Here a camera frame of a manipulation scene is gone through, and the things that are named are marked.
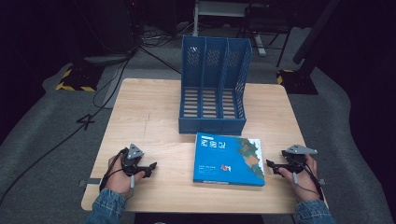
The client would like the dark equipment cabinet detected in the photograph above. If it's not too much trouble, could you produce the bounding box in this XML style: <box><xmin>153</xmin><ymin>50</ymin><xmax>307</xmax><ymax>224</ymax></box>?
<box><xmin>99</xmin><ymin>0</ymin><xmax>139</xmax><ymax>54</ymax></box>

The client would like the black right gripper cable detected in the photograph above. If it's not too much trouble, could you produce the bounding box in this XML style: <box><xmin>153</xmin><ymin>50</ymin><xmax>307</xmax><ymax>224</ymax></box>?
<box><xmin>298</xmin><ymin>160</ymin><xmax>325</xmax><ymax>201</ymax></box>

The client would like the bundle of black floor cables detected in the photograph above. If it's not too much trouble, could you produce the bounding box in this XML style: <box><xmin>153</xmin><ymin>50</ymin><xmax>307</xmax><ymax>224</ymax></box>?
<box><xmin>134</xmin><ymin>26</ymin><xmax>185</xmax><ymax>76</ymax></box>

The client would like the person's left hand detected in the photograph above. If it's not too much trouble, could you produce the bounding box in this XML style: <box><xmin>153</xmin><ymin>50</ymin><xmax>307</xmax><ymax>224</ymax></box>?
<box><xmin>105</xmin><ymin>153</ymin><xmax>146</xmax><ymax>198</ymax></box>

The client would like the person's right hand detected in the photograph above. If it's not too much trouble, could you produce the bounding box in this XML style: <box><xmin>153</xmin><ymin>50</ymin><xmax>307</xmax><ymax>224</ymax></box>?
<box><xmin>277</xmin><ymin>154</ymin><xmax>321</xmax><ymax>203</ymax></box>

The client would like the blue plastic file rack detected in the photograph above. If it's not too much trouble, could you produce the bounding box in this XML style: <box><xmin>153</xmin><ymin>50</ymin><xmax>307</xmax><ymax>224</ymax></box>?
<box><xmin>177</xmin><ymin>35</ymin><xmax>253</xmax><ymax>136</ymax></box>

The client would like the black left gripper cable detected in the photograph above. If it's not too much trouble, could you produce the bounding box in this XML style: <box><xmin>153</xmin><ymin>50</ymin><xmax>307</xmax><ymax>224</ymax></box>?
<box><xmin>98</xmin><ymin>147</ymin><xmax>129</xmax><ymax>193</ymax></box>

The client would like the yellow black striped stand base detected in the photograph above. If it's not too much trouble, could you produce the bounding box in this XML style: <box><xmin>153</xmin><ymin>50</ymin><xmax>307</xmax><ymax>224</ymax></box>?
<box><xmin>276</xmin><ymin>68</ymin><xmax>319</xmax><ymax>96</ymax></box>
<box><xmin>55</xmin><ymin>63</ymin><xmax>106</xmax><ymax>93</ymax></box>

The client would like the thin black floor cable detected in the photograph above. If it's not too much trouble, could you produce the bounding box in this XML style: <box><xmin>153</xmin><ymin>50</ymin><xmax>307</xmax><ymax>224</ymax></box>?
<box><xmin>92</xmin><ymin>60</ymin><xmax>125</xmax><ymax>110</ymax></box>

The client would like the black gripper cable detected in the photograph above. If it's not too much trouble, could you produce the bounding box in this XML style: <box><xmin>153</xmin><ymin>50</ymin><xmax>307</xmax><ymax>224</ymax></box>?
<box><xmin>98</xmin><ymin>147</ymin><xmax>129</xmax><ymax>193</ymax></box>
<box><xmin>298</xmin><ymin>160</ymin><xmax>325</xmax><ymax>201</ymax></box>

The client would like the white metal stand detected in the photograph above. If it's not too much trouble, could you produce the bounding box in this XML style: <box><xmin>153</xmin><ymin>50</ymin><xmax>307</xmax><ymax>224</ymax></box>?
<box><xmin>191</xmin><ymin>0</ymin><xmax>271</xmax><ymax>58</ymax></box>

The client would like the black slanted pole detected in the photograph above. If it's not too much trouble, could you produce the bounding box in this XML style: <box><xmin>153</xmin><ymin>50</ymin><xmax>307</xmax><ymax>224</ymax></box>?
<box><xmin>292</xmin><ymin>0</ymin><xmax>342</xmax><ymax>65</ymax></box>

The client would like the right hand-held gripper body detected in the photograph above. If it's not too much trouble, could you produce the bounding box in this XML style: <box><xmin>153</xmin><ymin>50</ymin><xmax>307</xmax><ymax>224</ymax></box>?
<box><xmin>281</xmin><ymin>143</ymin><xmax>318</xmax><ymax>175</ymax></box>

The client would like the black chair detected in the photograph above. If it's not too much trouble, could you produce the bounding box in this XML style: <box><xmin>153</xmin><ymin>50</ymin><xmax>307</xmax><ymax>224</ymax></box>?
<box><xmin>237</xmin><ymin>0</ymin><xmax>297</xmax><ymax>68</ymax></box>

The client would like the blue book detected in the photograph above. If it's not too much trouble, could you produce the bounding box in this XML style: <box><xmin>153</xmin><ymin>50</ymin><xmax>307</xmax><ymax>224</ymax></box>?
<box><xmin>192</xmin><ymin>132</ymin><xmax>266</xmax><ymax>188</ymax></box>

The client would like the long black floor cable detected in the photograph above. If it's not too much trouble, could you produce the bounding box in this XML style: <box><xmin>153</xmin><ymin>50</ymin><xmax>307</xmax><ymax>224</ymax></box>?
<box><xmin>0</xmin><ymin>52</ymin><xmax>134</xmax><ymax>198</ymax></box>

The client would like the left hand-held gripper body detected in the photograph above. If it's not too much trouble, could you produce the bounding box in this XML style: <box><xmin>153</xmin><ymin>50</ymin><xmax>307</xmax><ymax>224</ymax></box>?
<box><xmin>120</xmin><ymin>143</ymin><xmax>146</xmax><ymax>177</ymax></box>

